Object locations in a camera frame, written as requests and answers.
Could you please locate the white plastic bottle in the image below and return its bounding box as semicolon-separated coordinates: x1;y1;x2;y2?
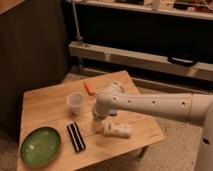
104;122;132;137

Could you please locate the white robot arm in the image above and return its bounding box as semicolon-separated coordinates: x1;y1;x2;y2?
93;81;213;171

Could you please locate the small blue object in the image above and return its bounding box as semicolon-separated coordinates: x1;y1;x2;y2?
109;110;117;116

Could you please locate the black striped rectangular block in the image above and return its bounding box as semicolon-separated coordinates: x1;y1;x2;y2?
67;123;86;153

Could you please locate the translucent plastic cup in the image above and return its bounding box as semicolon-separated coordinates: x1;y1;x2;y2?
66;92;84;115

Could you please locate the orange carrot toy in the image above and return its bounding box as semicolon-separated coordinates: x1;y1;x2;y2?
84;82;98;96

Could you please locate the green round plate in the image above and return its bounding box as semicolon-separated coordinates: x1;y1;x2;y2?
20;127;61;168

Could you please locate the long white case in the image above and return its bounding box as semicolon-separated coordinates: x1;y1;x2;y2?
68;41;213;81

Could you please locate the metal vertical pole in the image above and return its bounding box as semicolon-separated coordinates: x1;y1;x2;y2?
72;0;82;45

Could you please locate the white shelf board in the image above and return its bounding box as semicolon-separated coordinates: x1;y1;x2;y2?
75;0;213;21

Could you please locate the black case handle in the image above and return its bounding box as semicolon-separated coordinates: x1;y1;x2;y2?
167;57;197;67

